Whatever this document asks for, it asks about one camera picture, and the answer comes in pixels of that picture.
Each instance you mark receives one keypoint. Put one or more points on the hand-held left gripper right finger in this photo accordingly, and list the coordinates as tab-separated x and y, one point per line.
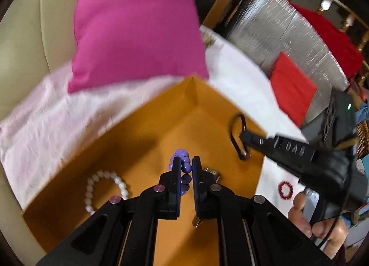
197	171

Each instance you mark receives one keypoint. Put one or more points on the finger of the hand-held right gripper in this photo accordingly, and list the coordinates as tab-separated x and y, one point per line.
284	147

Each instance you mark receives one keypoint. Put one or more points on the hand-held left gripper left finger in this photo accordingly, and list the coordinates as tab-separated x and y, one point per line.
176	169

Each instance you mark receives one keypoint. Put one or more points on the orange leather tray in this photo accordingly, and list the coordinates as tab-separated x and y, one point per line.
135	144

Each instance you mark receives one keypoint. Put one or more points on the person's right hand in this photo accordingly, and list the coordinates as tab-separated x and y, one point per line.
328	231

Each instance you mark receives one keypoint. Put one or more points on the silver metal clasp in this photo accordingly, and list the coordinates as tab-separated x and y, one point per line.
213	174

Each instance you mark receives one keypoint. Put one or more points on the wicker basket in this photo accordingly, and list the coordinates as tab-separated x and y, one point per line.
363	140

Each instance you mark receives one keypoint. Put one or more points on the small red cushion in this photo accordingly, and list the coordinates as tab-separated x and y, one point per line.
292	90

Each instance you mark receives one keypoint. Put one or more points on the silver foil mat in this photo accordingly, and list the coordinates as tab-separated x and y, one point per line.
288	38

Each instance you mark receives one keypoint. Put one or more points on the large red cushion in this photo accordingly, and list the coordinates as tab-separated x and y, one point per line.
331	38

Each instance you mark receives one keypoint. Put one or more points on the white cloth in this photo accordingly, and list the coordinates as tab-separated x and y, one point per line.
54	127

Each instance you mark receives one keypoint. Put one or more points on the pink pillow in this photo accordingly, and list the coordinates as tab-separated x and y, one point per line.
135	29

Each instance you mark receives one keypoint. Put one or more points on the beige sofa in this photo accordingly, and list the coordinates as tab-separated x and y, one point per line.
31	32

